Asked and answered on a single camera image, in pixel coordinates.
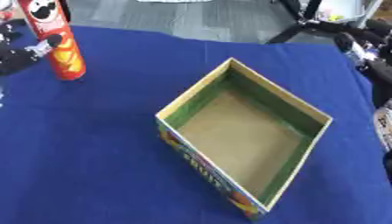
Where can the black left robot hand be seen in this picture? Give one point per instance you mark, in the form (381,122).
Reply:
(15,58)

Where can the open cardboard box green inside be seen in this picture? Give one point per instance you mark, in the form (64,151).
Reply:
(240,137)

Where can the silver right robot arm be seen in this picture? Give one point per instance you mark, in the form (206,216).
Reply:
(385,125)

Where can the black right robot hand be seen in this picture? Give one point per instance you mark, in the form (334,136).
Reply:
(380,73)

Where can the black tripod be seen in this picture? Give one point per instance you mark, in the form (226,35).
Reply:
(306,25)

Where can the white bin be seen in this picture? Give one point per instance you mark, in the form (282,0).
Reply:
(347,8)

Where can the red chips can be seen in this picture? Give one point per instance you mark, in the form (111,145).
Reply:
(65,59)

